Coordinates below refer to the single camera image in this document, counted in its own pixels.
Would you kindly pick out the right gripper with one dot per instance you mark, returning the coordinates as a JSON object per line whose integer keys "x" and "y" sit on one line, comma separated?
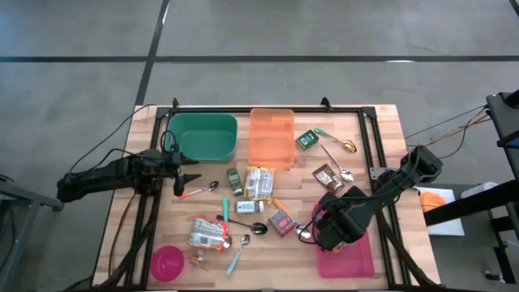
{"x": 344, "y": 227}

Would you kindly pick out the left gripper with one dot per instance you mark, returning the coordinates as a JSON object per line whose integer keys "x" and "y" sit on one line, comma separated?
{"x": 178, "y": 178}

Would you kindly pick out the red beef ramen packet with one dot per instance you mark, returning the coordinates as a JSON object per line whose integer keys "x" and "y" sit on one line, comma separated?
{"x": 337, "y": 249}

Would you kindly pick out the green-label glass spice jar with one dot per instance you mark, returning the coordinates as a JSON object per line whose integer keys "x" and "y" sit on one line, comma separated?
{"x": 234, "y": 181}

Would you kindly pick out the brown snack packet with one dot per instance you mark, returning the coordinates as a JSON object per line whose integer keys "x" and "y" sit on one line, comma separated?
{"x": 327, "y": 178}

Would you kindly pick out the smoked paprika tin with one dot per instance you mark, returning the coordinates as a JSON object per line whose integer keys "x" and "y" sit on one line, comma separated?
{"x": 281, "y": 223}

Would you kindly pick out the white-label bagel spice jar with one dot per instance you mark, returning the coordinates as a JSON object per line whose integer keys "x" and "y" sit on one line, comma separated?
{"x": 248, "y": 207}

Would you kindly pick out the yellow ramen packet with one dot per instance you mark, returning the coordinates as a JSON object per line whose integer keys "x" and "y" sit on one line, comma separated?
{"x": 258, "y": 183}

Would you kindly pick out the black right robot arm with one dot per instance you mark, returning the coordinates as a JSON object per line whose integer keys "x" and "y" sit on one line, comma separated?
{"x": 405, "y": 170}

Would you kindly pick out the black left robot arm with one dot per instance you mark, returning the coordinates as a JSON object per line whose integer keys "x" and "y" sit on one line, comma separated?
{"x": 101, "y": 176}

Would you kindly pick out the green plastic bin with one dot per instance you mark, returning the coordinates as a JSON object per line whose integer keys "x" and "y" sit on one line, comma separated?
{"x": 202, "y": 142}

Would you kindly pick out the pink plastic tray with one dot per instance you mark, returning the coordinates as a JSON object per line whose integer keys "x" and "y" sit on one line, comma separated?
{"x": 348, "y": 263}

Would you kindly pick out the plain silver spoon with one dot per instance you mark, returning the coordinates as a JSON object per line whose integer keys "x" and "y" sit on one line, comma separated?
{"x": 348, "y": 175}

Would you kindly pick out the black table clamp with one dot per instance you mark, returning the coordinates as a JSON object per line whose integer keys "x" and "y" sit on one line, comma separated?
{"x": 175, "y": 102}
{"x": 325, "y": 102}

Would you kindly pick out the black metal spoon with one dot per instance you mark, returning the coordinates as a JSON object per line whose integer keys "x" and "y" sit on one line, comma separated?
{"x": 259, "y": 228}

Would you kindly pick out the orange translucent plastic bin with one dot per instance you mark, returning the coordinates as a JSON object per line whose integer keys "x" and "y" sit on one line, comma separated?
{"x": 271, "y": 138}

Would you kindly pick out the orange cloth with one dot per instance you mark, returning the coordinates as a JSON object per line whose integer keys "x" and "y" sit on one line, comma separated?
{"x": 431, "y": 200}

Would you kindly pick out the pink plastic bowl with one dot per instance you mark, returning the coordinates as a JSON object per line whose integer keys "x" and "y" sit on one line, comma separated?
{"x": 167, "y": 263}

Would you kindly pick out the white paper sheet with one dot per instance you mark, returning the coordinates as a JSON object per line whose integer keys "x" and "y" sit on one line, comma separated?
{"x": 446, "y": 227}

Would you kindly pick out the white plastic box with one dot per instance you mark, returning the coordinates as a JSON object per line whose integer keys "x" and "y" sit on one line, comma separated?
{"x": 478, "y": 189}

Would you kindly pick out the small black device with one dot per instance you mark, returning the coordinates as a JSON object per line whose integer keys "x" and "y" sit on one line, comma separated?
{"x": 494, "y": 276}

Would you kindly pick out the grey metal table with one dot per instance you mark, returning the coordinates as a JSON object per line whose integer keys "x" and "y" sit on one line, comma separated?
{"x": 24, "y": 198}

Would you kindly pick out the black metal stand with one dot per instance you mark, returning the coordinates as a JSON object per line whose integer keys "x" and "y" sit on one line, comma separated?
{"x": 507, "y": 121}

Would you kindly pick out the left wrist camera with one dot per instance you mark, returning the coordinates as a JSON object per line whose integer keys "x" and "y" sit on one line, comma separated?
{"x": 172, "y": 156}

